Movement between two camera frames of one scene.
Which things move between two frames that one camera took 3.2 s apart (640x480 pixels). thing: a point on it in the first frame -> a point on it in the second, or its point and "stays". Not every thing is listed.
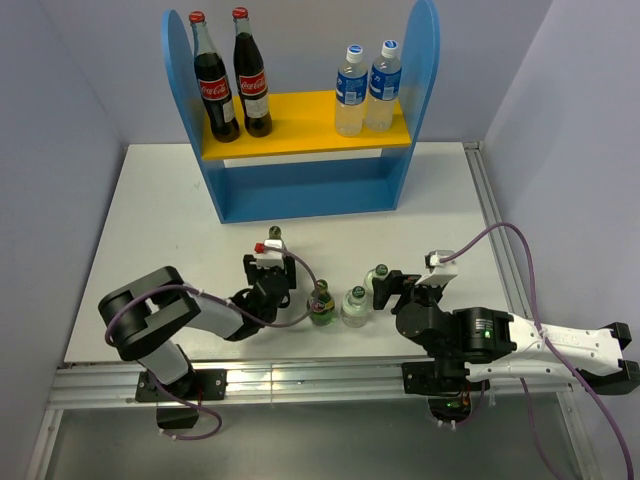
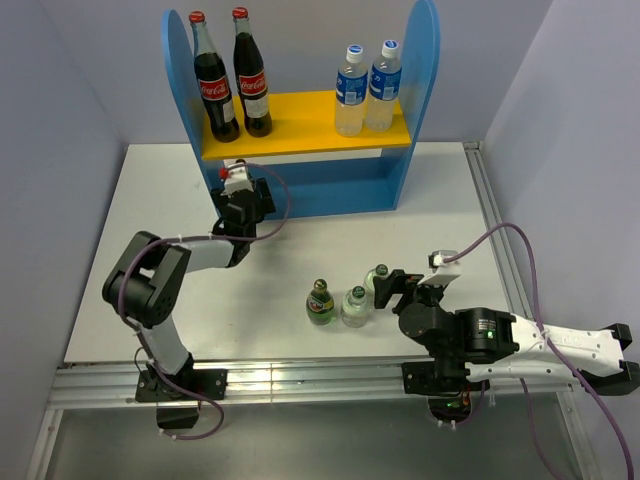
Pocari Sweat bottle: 351,90 stays
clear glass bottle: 354,312 stays
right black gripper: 404,282 stays
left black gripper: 252,271 -> 264,205
